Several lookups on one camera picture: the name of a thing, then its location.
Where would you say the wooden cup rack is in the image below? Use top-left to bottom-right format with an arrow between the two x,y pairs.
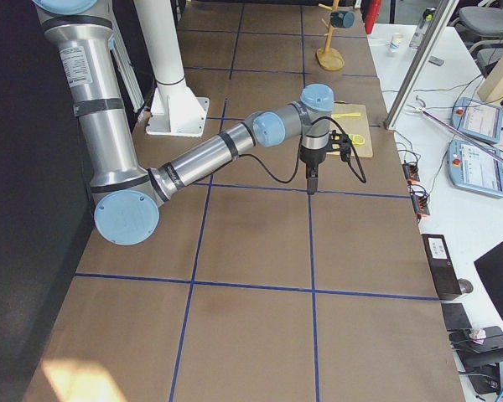
315,0 -> 345,71

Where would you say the lemon slice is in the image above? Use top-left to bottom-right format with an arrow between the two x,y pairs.
349,134 -> 366,146

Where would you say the white paper cup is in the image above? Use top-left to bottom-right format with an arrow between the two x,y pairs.
388,33 -> 404,54

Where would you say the black box with label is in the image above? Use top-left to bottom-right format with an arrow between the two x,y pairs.
422,234 -> 461,301

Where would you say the orange power strip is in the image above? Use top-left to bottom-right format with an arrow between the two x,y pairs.
402,162 -> 430,221

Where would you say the teach pendant tablet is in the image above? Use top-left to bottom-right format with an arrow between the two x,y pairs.
451,97 -> 503,144
448,140 -> 503,198

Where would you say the red object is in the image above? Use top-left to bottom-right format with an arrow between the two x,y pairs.
364,0 -> 382,34

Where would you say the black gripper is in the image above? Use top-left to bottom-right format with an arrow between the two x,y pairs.
299,146 -> 327,195

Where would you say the aluminium frame post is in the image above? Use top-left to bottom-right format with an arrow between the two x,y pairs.
384,0 -> 459,130

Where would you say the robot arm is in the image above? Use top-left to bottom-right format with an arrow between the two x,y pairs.
35,1 -> 334,245

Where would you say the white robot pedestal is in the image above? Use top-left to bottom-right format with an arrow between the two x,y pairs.
134,0 -> 210,137

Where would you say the bamboo cutting board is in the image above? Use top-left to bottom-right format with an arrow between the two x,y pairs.
332,103 -> 373,158

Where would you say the teal ribbed mug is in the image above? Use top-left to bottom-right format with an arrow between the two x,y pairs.
329,10 -> 355,28

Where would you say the yellow plastic knife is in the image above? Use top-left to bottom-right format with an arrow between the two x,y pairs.
331,112 -> 361,119

